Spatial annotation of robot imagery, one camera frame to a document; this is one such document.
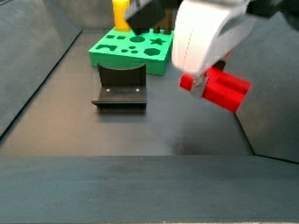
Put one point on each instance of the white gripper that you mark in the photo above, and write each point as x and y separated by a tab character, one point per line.
209	27

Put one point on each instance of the red double-square block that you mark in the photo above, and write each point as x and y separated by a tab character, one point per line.
225	89

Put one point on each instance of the green shape sorter board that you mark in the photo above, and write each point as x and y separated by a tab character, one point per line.
123	50

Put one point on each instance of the brown arch block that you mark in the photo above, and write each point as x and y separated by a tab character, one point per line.
164	24

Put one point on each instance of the yellow rectangular block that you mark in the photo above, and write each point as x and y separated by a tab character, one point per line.
120	6

